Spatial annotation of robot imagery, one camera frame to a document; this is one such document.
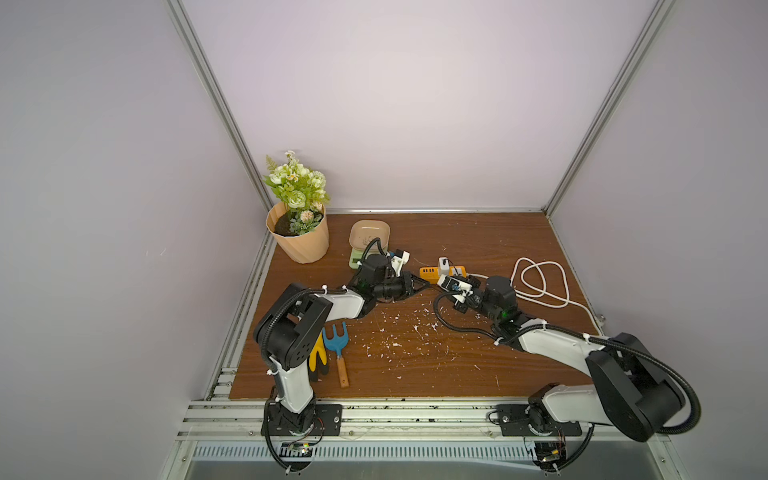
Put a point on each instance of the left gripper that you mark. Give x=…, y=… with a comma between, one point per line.
x=405, y=284

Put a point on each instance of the orange power strip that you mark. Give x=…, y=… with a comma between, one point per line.
x=432, y=274

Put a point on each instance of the white usb charger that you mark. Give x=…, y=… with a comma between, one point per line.
x=444, y=266

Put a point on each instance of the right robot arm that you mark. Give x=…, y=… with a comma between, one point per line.
x=630, y=389

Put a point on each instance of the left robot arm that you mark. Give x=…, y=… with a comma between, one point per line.
x=288, y=332

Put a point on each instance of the green electronic scale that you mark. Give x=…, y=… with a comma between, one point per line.
x=356, y=256

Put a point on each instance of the beige panda bowl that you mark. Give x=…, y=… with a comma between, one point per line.
x=365, y=231

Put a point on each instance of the blue garden fork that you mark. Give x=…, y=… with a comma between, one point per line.
x=336, y=343

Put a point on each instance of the yellow black garden glove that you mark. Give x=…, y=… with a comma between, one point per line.
x=318, y=364

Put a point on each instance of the beige flower pot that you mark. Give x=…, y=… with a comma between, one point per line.
x=303, y=249

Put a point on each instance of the green white artificial flowers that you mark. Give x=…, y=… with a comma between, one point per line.
x=301, y=190

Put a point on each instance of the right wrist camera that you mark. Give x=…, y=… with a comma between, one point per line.
x=460, y=301

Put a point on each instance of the aluminium mounting rail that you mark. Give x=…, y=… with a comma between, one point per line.
x=363, y=419

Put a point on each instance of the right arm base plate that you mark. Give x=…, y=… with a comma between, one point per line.
x=518, y=420

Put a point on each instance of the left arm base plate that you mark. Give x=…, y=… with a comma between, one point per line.
x=315, y=420

